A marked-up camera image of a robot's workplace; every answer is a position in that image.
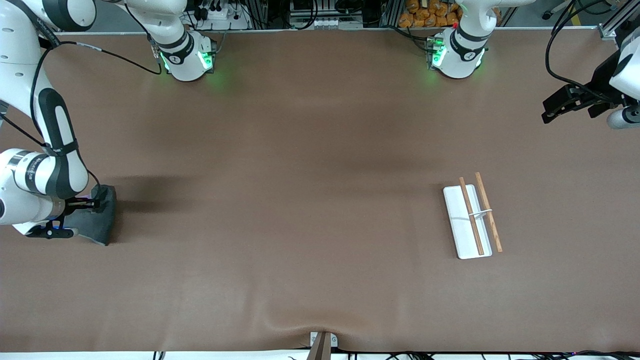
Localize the grey and purple towel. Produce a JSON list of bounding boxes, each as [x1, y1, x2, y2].
[[65, 185, 118, 247]]

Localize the wooden rack rod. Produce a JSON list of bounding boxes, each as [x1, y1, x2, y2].
[[474, 172, 503, 253], [459, 177, 485, 256]]

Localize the white rack base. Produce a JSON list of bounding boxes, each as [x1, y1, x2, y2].
[[443, 184, 494, 260]]

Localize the orange packaged goods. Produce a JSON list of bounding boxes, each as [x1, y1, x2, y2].
[[398, 0, 463, 28]]

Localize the brown table mat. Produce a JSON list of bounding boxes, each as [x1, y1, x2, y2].
[[0, 29, 640, 353]]

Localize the white power strip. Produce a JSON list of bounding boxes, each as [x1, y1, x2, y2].
[[197, 0, 251, 31]]

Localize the white terminal block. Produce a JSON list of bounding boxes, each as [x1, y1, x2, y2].
[[314, 17, 352, 30]]

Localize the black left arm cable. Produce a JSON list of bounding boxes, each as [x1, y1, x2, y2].
[[544, 0, 621, 103]]

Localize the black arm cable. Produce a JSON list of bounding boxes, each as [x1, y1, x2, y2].
[[544, 0, 621, 103], [0, 0, 166, 201]]

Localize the silver aluminium frame rail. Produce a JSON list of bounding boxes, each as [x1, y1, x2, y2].
[[597, 0, 640, 41]]

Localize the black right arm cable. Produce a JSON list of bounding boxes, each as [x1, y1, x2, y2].
[[0, 0, 166, 201]]

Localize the grey metal bracket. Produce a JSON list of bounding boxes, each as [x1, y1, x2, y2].
[[309, 331, 339, 349]]

